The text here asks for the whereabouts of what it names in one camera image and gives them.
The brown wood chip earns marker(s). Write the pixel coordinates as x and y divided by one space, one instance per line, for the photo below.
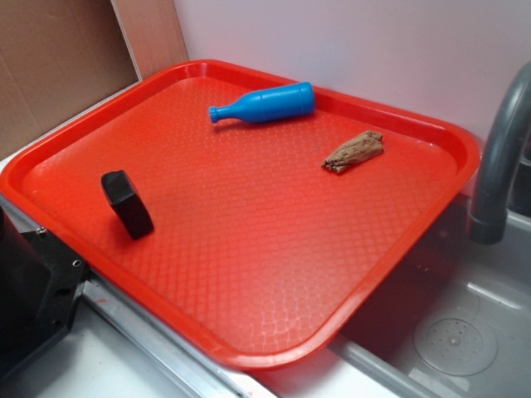
357 150

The red plastic tray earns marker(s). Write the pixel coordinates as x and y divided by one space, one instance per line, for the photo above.
258 254

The blue plastic toy bottle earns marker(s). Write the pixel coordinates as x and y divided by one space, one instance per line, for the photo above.
262 106

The black block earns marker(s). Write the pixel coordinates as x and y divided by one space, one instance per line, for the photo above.
127 204

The grey toy faucet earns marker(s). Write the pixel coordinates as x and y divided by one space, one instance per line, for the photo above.
503 179

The grey toy sink basin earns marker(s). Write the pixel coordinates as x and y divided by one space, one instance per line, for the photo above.
452 319

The brown cardboard panel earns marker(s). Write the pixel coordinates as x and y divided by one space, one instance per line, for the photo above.
59 58

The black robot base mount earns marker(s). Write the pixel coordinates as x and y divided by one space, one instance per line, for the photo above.
41 282

